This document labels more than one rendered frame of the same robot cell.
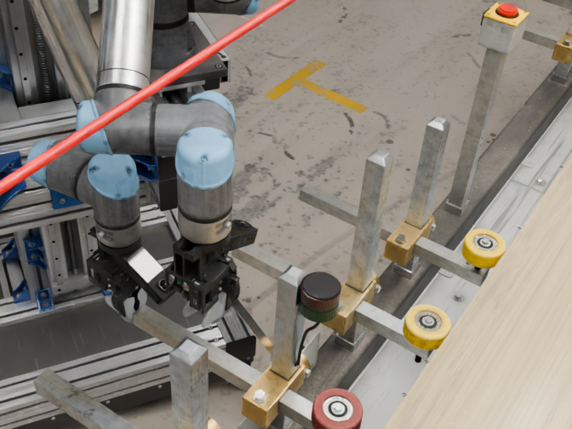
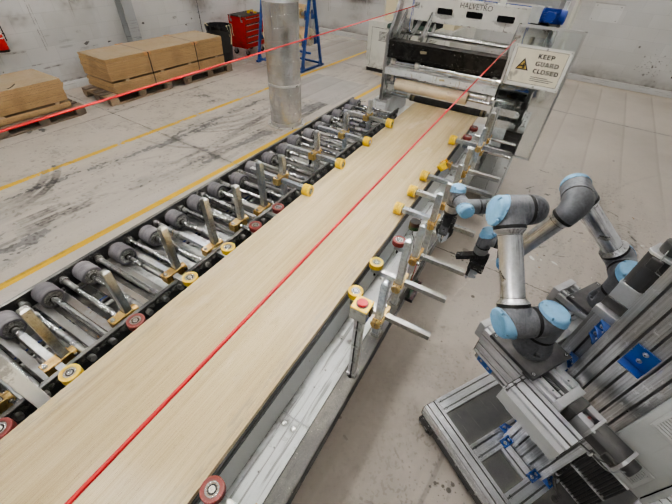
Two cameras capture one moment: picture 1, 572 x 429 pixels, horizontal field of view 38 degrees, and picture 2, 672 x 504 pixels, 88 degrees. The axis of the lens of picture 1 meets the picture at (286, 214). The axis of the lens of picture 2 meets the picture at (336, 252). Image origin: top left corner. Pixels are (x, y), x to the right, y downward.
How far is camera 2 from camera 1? 243 cm
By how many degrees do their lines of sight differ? 96
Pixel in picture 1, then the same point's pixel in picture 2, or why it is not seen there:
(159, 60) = not seen: hidden behind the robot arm
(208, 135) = (459, 187)
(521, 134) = (303, 447)
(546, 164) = (284, 449)
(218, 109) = (463, 201)
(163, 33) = not seen: hidden behind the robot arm
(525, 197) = (305, 413)
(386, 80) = not seen: outside the picture
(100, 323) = (497, 410)
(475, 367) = (362, 251)
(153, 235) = (505, 482)
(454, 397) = (368, 244)
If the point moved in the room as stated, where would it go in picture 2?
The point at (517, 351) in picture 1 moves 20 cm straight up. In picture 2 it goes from (349, 256) to (352, 228)
